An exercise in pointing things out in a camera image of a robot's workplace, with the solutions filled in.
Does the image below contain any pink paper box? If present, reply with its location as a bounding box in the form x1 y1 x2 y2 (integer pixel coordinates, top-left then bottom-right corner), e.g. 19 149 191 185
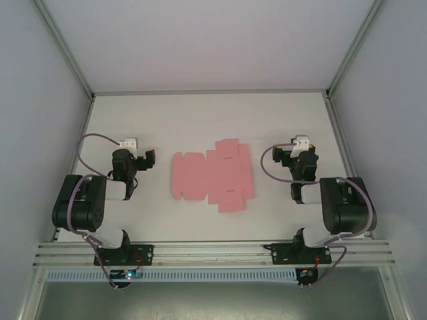
170 138 255 214

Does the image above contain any circuit board with green light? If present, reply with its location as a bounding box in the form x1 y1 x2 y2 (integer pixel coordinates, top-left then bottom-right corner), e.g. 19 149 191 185
111 269 143 281

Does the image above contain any grey metal sheet panel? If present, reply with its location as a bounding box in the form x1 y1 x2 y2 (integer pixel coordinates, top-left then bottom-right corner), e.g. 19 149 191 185
39 280 388 320

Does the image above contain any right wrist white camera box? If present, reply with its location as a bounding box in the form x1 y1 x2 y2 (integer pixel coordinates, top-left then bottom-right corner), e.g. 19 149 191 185
290 134 311 159

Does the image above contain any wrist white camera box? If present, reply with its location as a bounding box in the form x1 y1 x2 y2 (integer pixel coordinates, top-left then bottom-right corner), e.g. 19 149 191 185
290 134 311 159
119 137 139 157

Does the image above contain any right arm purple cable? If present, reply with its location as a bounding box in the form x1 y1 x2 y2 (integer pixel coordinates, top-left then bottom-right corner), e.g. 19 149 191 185
260 141 377 291

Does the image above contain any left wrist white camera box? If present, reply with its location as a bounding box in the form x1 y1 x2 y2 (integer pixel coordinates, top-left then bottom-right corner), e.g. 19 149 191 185
119 137 139 157

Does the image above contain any thin black cable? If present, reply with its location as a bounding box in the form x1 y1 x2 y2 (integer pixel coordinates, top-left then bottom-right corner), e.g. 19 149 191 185
125 175 139 201

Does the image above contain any aluminium table side rail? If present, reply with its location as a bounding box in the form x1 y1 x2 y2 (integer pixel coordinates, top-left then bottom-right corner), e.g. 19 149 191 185
18 95 98 320
324 94 412 320

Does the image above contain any aluminium frame crossbar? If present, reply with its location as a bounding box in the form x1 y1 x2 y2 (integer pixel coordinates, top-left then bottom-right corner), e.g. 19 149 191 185
92 87 330 98

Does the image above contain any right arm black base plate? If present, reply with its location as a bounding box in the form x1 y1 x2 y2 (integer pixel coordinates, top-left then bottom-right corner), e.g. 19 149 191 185
263 243 333 266

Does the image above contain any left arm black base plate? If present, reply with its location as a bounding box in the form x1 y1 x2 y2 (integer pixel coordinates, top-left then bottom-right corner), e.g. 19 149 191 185
93 243 155 267

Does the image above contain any aluminium frame post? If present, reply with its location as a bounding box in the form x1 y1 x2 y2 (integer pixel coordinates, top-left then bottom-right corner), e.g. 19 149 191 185
33 0 97 101
325 0 386 100

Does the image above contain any aluminium mounting rail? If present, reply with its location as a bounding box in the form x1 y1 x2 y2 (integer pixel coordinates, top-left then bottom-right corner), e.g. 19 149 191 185
32 240 397 268

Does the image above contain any white slotted cable duct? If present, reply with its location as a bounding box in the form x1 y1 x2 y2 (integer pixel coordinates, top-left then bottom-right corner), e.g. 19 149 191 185
44 267 298 283

